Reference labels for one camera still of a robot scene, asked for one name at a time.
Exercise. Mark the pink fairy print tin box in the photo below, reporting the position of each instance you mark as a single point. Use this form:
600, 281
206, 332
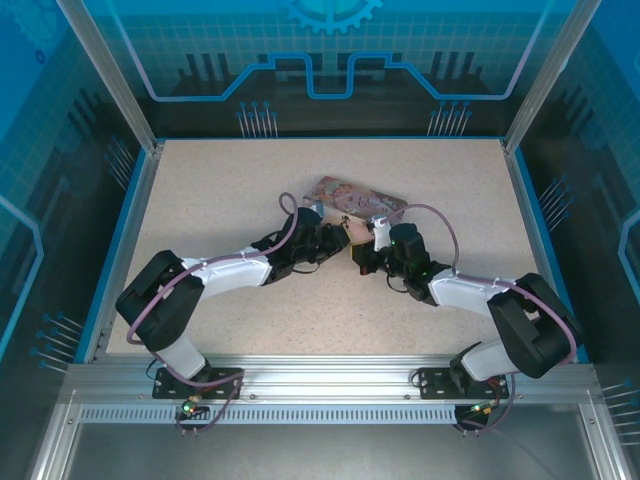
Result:
360, 197

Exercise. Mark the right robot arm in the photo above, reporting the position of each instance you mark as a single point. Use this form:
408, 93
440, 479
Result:
465, 292

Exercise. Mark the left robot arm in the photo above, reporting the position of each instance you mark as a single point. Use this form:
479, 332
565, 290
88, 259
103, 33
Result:
235, 272

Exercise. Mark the blue table border strip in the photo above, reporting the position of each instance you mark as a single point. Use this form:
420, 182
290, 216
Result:
122, 215
537, 200

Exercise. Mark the blue gear print panel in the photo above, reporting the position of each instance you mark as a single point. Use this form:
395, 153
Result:
325, 60

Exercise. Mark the small green lit connector board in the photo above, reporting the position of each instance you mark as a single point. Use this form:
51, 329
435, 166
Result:
482, 409
190, 406

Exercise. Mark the metal tray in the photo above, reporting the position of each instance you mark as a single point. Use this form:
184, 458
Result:
325, 455

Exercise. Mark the dark circuit print side panel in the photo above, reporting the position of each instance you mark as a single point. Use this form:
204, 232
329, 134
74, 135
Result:
600, 200
45, 200

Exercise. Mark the wide aluminium rail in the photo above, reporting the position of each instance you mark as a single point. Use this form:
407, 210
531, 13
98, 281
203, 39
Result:
325, 375

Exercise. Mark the aluminium side rail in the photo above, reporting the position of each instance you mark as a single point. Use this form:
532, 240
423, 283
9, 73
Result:
525, 200
138, 215

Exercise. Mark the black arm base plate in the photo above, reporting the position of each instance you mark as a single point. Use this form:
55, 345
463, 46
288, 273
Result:
165, 387
432, 385

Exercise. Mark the aluminium frame post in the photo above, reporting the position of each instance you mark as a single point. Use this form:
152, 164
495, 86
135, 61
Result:
114, 75
550, 75

